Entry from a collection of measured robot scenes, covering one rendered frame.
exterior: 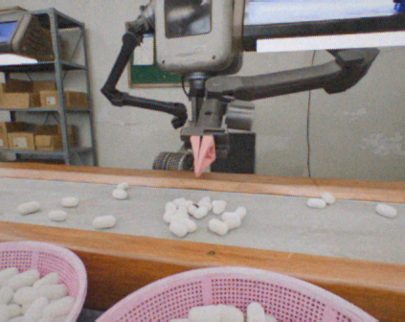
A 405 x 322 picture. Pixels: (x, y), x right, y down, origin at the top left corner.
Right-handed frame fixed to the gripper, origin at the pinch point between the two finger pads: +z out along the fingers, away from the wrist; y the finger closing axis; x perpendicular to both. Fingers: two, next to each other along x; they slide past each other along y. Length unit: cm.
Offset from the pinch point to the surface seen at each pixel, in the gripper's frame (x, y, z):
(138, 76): 95, -115, -186
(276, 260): -6.7, 14.4, 17.5
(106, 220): -1.0, -13.7, 12.9
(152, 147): 153, -101, -140
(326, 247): 1.0, 22.5, 11.9
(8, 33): -24.6, -31.5, -8.3
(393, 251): 1.5, 31.9, 11.0
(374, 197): 16.0, 38.5, -7.7
